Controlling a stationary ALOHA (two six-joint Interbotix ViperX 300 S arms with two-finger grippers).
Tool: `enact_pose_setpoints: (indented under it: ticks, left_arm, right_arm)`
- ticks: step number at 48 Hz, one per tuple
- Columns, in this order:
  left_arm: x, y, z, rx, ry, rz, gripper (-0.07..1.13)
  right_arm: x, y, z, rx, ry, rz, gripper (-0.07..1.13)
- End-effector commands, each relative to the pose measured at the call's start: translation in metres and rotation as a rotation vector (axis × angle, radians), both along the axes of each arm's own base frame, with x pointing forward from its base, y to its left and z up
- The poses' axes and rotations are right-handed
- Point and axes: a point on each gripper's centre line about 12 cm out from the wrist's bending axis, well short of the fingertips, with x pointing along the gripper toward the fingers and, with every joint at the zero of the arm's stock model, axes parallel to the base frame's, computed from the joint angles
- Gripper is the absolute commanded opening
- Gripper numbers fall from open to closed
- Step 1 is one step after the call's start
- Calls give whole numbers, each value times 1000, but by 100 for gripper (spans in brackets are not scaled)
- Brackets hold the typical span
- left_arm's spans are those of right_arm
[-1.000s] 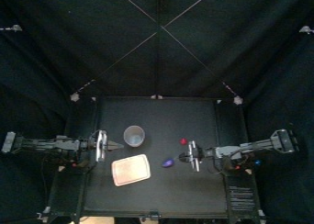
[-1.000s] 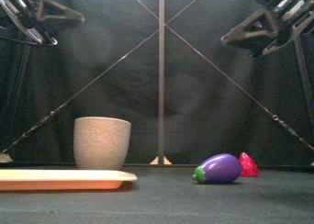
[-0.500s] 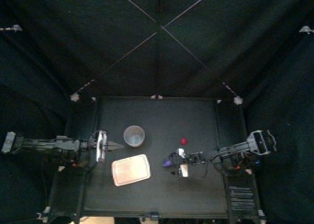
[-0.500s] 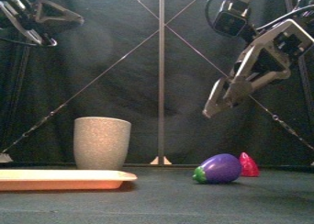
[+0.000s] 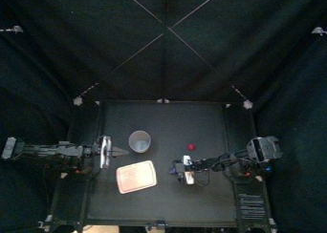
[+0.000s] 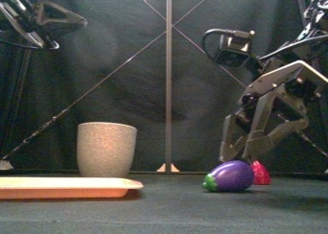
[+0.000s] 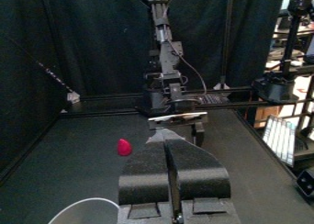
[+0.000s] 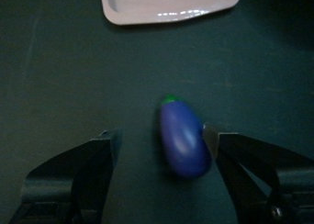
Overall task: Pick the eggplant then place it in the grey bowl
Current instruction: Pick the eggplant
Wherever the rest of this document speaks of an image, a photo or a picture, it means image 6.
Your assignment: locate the purple toy eggplant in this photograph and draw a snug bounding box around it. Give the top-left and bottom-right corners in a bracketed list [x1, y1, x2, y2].
[202, 159, 256, 194]

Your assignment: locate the grey speckled cup bowl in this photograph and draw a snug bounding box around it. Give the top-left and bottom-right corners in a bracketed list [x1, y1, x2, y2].
[76, 121, 138, 178]

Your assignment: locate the red toy strawberry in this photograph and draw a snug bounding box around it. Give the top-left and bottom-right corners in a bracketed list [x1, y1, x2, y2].
[249, 160, 273, 186]

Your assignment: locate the orange plastic tray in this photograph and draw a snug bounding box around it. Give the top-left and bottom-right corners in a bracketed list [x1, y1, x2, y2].
[0, 175, 145, 200]

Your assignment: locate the pole foot bracket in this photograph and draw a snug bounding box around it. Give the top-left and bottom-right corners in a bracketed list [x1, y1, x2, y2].
[154, 162, 180, 174]

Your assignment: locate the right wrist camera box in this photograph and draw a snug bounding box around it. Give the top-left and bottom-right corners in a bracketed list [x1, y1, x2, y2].
[213, 29, 256, 69]

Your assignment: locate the thin diagonal frame brace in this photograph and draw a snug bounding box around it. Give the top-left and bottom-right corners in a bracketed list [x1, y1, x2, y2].
[126, 0, 328, 158]
[0, 0, 221, 163]

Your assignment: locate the vertical metal frame pole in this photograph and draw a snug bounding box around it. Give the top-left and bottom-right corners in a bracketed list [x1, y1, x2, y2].
[164, 0, 174, 174]

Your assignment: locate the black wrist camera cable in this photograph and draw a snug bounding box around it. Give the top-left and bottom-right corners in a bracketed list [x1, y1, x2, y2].
[200, 28, 237, 60]

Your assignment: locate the white corner bracket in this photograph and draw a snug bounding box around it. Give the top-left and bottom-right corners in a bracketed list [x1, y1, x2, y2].
[0, 160, 16, 172]

